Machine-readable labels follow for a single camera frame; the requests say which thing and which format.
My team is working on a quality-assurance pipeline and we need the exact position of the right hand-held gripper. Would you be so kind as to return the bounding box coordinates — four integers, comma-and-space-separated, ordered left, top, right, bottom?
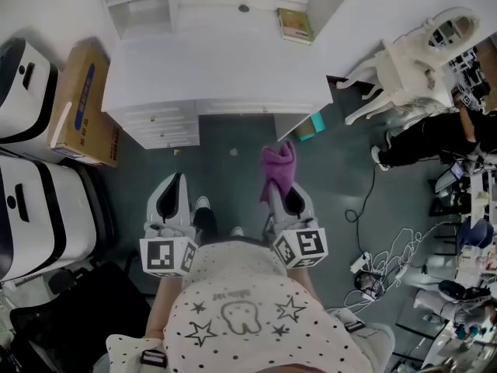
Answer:
265, 183, 329, 270

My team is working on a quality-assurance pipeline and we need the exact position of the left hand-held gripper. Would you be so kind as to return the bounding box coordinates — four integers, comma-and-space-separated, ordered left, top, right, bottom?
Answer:
139, 172, 200, 278

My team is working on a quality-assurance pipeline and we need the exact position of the purple cloth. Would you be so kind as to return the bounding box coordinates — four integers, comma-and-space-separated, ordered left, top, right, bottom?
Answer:
259, 140, 296, 205

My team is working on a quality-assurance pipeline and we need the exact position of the person's right forearm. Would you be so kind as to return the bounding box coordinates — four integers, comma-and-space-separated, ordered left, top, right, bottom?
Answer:
287, 266, 324, 306

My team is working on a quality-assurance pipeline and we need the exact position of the person's left forearm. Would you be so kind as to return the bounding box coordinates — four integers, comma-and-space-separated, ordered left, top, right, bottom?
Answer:
145, 276, 183, 337

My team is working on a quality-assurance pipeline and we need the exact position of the teal box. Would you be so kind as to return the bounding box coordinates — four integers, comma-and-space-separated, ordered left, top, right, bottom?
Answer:
293, 111, 326, 141

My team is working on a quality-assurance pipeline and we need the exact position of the white power strip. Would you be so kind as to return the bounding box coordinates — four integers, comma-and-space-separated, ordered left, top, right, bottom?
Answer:
350, 251, 370, 274

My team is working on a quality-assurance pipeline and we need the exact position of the person's white dotted shirt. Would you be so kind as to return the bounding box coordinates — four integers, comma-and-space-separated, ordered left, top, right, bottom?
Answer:
106, 239, 393, 373

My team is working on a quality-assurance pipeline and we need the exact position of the black round device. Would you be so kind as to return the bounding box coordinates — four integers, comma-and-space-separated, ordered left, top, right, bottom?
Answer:
355, 272, 380, 301

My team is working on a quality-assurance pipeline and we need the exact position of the white and black robot machine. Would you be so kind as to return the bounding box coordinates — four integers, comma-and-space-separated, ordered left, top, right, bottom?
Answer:
0, 152, 98, 283
0, 37, 59, 145

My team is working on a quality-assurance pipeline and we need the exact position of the brown cardboard box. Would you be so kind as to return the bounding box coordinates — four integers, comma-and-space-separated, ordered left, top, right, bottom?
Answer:
47, 39, 122, 169

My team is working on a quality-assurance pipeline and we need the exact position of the white flat stick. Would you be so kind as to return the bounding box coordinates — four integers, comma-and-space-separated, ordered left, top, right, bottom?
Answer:
54, 101, 74, 147

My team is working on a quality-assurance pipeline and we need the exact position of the black office chair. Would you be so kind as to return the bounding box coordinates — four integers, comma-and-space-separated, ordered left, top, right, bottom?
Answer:
9, 262, 152, 373

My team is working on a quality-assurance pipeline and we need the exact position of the white ornate vanity with mirror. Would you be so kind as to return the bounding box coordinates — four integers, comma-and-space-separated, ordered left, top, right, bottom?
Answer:
335, 6, 482, 126

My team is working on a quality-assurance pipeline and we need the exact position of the green book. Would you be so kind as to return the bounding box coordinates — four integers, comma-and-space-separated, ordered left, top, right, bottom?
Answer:
276, 7, 314, 46

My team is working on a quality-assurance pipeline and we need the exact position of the white shelf cabinet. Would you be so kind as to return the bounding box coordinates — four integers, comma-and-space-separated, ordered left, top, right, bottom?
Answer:
92, 0, 366, 44

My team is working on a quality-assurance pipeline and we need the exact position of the white work desk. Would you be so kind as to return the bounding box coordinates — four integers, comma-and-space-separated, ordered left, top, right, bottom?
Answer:
421, 312, 497, 371

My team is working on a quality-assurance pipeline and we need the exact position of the black cable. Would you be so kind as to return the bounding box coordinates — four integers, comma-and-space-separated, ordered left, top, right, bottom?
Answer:
345, 161, 377, 223

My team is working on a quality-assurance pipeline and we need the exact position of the tangle of white cables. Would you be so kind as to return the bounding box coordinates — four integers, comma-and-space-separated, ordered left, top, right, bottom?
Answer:
325, 223, 447, 314

